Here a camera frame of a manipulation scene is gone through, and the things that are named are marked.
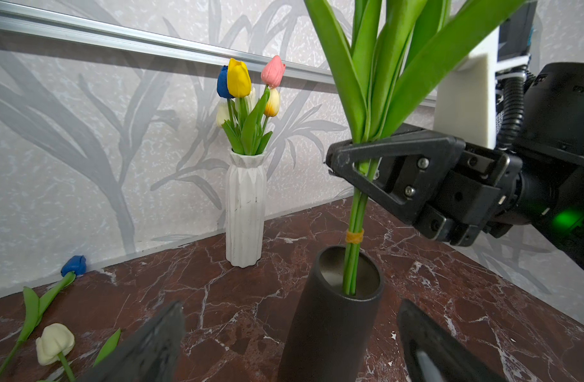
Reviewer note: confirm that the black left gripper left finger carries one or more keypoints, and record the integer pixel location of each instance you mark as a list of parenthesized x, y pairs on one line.
[(150, 354)]

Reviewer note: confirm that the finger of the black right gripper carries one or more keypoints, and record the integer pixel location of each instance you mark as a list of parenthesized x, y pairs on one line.
[(400, 173)]

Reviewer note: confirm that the dark blue tulip flower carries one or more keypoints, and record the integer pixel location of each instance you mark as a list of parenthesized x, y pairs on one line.
[(222, 87)]

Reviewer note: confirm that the black cylindrical vase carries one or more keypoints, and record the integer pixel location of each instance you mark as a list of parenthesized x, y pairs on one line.
[(330, 330)]

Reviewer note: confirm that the white ribbed ceramic vase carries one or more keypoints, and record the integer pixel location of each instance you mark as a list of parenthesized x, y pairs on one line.
[(245, 209)]

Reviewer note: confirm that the bright yellow tulip flower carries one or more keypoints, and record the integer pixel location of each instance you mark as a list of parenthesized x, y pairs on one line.
[(239, 86)]

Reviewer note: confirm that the aluminium frame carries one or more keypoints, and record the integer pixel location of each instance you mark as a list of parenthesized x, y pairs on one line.
[(15, 18)]

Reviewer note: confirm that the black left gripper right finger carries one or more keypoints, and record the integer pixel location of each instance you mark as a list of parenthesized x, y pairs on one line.
[(432, 354)]

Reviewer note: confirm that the pink tulip flower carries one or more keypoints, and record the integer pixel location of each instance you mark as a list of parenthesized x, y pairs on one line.
[(272, 76)]

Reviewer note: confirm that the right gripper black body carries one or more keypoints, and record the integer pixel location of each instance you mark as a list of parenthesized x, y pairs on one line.
[(469, 196)]

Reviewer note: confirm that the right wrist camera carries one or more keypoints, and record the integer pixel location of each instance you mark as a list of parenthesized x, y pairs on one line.
[(466, 99)]

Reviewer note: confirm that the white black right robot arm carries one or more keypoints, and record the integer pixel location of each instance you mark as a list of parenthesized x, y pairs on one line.
[(543, 123)]

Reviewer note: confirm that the tulip bouquet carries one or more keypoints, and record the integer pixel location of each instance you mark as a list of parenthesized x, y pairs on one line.
[(398, 53)]

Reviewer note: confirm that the white cream tulip flower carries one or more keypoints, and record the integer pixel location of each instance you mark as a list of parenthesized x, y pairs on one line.
[(223, 113)]

